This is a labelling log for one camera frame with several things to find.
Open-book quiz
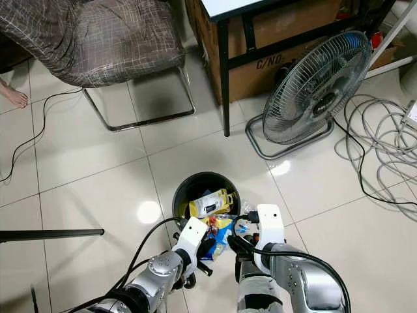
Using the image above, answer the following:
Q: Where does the blue yellow snack wrapper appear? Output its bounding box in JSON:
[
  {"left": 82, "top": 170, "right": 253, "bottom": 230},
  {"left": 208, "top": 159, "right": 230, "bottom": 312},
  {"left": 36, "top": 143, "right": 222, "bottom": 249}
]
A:
[{"left": 202, "top": 215, "right": 235, "bottom": 261}]

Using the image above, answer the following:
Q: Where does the black round rubbish bin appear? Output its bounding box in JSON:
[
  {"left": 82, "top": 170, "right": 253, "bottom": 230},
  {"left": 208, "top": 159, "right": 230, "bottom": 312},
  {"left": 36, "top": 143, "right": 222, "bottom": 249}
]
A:
[{"left": 171, "top": 171, "right": 242, "bottom": 235}]

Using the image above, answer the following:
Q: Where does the yellow black snack packet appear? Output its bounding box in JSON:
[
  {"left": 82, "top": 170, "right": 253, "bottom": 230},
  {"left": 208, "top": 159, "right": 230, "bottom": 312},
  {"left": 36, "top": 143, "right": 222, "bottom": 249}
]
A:
[{"left": 188, "top": 189, "right": 237, "bottom": 219}]

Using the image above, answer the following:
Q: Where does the black bar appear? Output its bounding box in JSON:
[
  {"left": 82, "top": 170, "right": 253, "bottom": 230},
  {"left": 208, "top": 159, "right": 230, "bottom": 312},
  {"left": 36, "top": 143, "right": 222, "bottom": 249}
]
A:
[{"left": 0, "top": 228, "right": 105, "bottom": 243}]

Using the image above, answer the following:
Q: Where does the brown cardboard box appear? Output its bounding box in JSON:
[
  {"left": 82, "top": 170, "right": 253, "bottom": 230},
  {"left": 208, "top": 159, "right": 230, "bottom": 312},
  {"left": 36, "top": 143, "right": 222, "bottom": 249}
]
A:
[{"left": 184, "top": 0, "right": 385, "bottom": 104}]

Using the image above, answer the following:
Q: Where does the grey metal floor fan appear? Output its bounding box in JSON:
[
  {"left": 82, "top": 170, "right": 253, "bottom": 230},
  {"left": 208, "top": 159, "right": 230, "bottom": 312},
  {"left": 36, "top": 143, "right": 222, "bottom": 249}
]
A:
[{"left": 246, "top": 29, "right": 373, "bottom": 160}]

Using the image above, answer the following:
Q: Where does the white power strip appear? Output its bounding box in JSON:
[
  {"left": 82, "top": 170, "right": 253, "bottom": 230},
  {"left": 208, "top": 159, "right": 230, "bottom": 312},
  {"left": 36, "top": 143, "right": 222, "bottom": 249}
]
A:
[{"left": 404, "top": 100, "right": 417, "bottom": 129}]

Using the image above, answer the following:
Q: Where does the person's bare foot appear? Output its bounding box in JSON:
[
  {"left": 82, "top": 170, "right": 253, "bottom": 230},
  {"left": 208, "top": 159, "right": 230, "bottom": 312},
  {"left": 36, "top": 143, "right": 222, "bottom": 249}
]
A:
[{"left": 0, "top": 80, "right": 29, "bottom": 109}]

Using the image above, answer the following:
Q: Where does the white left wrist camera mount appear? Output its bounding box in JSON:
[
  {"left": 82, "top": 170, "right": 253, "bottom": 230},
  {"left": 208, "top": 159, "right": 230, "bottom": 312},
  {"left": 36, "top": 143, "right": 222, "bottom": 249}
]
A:
[{"left": 177, "top": 217, "right": 209, "bottom": 261}]

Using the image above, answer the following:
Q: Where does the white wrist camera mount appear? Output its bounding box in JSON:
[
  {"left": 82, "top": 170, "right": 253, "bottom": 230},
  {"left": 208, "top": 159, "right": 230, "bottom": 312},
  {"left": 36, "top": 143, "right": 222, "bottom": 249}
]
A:
[
  {"left": 177, "top": 217, "right": 209, "bottom": 261},
  {"left": 254, "top": 204, "right": 286, "bottom": 268}
]

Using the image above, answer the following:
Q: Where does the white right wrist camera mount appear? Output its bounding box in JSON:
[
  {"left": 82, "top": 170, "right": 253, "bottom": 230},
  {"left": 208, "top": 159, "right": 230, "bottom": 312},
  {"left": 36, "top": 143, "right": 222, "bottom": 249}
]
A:
[{"left": 254, "top": 204, "right": 286, "bottom": 268}]

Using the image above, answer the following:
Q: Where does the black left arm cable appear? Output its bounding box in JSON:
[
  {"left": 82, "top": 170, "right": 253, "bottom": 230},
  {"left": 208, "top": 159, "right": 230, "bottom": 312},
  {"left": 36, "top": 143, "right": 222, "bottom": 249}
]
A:
[{"left": 104, "top": 218, "right": 186, "bottom": 313}]

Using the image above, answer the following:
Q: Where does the black fan power cable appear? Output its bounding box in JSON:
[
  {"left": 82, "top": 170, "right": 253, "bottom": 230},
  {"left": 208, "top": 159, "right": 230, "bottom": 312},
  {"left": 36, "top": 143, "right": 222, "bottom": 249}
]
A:
[{"left": 332, "top": 117, "right": 417, "bottom": 206}]

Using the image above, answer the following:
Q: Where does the white table with black frame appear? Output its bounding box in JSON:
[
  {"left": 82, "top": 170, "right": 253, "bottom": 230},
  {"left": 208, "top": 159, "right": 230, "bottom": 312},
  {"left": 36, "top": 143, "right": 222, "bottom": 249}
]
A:
[{"left": 199, "top": 0, "right": 398, "bottom": 138}]

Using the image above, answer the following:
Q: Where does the grey cable bundle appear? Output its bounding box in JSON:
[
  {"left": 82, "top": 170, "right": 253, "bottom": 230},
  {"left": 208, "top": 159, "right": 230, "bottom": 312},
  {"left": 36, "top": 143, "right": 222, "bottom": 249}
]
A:
[{"left": 332, "top": 95, "right": 417, "bottom": 203}]

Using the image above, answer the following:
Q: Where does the thin black floor cable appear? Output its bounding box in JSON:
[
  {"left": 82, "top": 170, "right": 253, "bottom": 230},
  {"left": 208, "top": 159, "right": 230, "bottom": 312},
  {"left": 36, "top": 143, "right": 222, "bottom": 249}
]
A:
[{"left": 0, "top": 88, "right": 84, "bottom": 183}]

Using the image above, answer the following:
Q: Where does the plaid cushioned metal frame chair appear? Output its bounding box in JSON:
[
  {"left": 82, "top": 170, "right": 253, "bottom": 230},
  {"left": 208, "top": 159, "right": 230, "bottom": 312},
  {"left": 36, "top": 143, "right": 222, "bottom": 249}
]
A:
[{"left": 0, "top": 0, "right": 196, "bottom": 132}]

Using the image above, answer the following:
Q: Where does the white metal frame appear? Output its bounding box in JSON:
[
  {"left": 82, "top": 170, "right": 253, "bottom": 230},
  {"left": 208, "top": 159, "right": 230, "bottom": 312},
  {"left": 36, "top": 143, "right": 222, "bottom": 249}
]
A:
[{"left": 362, "top": 0, "right": 417, "bottom": 79}]

